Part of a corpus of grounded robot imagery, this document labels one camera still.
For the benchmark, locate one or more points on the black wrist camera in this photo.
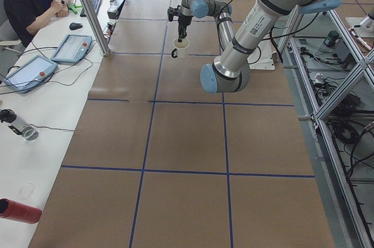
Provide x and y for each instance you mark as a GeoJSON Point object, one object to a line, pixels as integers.
{"type": "Point", "coordinates": [173, 12]}

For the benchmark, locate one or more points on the white camera post base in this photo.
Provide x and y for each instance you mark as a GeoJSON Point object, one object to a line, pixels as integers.
{"type": "Point", "coordinates": [261, 58]}

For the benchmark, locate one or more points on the near blue teach pendant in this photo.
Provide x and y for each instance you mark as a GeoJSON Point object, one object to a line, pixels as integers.
{"type": "Point", "coordinates": [31, 75]}

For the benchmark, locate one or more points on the red cylinder bottle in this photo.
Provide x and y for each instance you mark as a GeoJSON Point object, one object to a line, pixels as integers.
{"type": "Point", "coordinates": [19, 212]}

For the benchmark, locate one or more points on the grey aluminium frame post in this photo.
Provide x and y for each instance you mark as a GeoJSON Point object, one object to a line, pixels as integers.
{"type": "Point", "coordinates": [95, 26]}

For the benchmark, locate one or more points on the seated person black shirt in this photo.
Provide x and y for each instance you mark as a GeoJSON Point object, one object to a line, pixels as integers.
{"type": "Point", "coordinates": [27, 17]}

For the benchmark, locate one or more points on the far blue teach pendant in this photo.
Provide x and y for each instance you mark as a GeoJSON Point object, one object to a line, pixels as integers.
{"type": "Point", "coordinates": [72, 49]}

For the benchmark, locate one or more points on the black computer mouse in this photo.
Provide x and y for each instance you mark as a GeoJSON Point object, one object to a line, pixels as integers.
{"type": "Point", "coordinates": [75, 25]}

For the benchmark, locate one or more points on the white smiley face mug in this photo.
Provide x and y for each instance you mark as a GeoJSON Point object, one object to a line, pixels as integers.
{"type": "Point", "coordinates": [181, 48]}

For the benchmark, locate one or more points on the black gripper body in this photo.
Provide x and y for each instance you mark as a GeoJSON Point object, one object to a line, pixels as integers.
{"type": "Point", "coordinates": [183, 20]}

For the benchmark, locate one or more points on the green handled tool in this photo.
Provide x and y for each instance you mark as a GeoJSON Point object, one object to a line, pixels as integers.
{"type": "Point", "coordinates": [74, 8]}

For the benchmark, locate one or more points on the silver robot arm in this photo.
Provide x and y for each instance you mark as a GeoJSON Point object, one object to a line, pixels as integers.
{"type": "Point", "coordinates": [230, 72]}

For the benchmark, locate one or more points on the clear water bottle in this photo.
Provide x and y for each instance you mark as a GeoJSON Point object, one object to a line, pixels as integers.
{"type": "Point", "coordinates": [18, 125]}

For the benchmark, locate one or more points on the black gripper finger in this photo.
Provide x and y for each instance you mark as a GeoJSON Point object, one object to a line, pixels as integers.
{"type": "Point", "coordinates": [180, 38]}

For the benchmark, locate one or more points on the blue teach pendant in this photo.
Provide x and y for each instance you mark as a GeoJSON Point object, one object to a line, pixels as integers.
{"type": "Point", "coordinates": [31, 75]}
{"type": "Point", "coordinates": [72, 49]}

